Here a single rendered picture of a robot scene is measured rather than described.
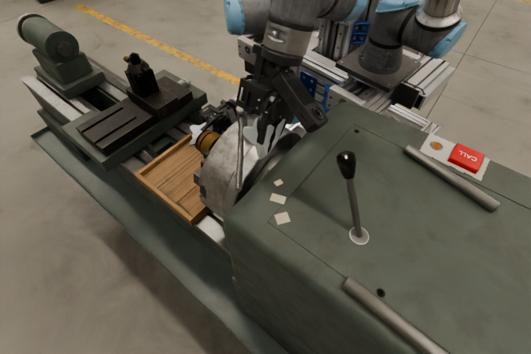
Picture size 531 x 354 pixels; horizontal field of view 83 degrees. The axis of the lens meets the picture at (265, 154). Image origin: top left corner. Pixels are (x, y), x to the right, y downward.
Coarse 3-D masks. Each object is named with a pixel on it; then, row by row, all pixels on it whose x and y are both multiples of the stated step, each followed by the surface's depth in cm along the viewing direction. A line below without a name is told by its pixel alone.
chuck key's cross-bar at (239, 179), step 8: (240, 96) 73; (240, 120) 68; (240, 128) 67; (240, 136) 64; (240, 144) 62; (240, 152) 60; (240, 160) 58; (240, 168) 56; (240, 176) 54; (240, 184) 53
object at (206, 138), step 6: (204, 132) 93; (210, 132) 93; (216, 132) 94; (198, 138) 92; (204, 138) 92; (210, 138) 90; (216, 138) 90; (198, 144) 92; (204, 144) 90; (210, 144) 89; (198, 150) 94; (204, 150) 91
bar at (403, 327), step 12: (348, 276) 49; (348, 288) 48; (360, 288) 47; (360, 300) 47; (372, 300) 46; (384, 312) 45; (396, 312) 46; (396, 324) 44; (408, 324) 44; (408, 336) 44; (420, 336) 43; (420, 348) 43; (432, 348) 42
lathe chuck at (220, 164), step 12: (252, 120) 79; (228, 132) 76; (216, 144) 75; (228, 144) 74; (252, 144) 73; (216, 156) 74; (228, 156) 73; (204, 168) 76; (216, 168) 74; (228, 168) 72; (204, 180) 76; (216, 180) 74; (228, 180) 72; (216, 192) 75; (204, 204) 85; (216, 204) 77
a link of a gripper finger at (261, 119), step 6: (270, 108) 53; (264, 114) 52; (258, 120) 53; (264, 120) 52; (270, 120) 54; (258, 126) 53; (264, 126) 53; (258, 132) 54; (264, 132) 54; (258, 138) 56; (264, 138) 55
